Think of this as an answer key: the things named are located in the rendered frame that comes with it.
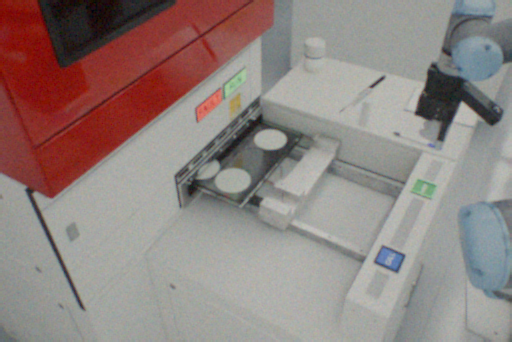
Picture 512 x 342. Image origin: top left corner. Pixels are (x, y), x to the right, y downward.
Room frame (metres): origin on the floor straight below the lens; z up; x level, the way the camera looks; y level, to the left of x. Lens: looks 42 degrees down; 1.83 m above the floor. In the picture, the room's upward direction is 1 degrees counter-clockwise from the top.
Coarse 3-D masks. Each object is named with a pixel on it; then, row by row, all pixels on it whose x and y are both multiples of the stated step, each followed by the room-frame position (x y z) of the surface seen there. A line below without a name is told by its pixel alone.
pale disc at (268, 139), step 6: (264, 132) 1.21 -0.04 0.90; (270, 132) 1.20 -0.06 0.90; (276, 132) 1.20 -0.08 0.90; (258, 138) 1.18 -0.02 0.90; (264, 138) 1.17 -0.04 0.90; (270, 138) 1.17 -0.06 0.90; (276, 138) 1.17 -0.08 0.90; (282, 138) 1.17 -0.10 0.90; (258, 144) 1.15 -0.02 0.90; (264, 144) 1.14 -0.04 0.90; (270, 144) 1.14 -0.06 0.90; (276, 144) 1.14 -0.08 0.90; (282, 144) 1.14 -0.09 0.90
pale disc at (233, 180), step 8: (216, 176) 1.00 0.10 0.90; (224, 176) 1.00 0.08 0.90; (232, 176) 1.00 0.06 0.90; (240, 176) 1.00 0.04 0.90; (248, 176) 1.00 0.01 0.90; (216, 184) 0.97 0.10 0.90; (224, 184) 0.97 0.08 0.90; (232, 184) 0.97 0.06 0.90; (240, 184) 0.97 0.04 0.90; (248, 184) 0.97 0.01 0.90; (232, 192) 0.94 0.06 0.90
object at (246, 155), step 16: (256, 128) 1.23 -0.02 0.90; (272, 128) 1.23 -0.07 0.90; (240, 144) 1.15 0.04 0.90; (288, 144) 1.14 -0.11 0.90; (224, 160) 1.07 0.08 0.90; (240, 160) 1.07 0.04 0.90; (256, 160) 1.07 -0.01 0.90; (272, 160) 1.07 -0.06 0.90; (256, 176) 1.00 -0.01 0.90; (224, 192) 0.94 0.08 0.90; (240, 192) 0.94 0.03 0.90
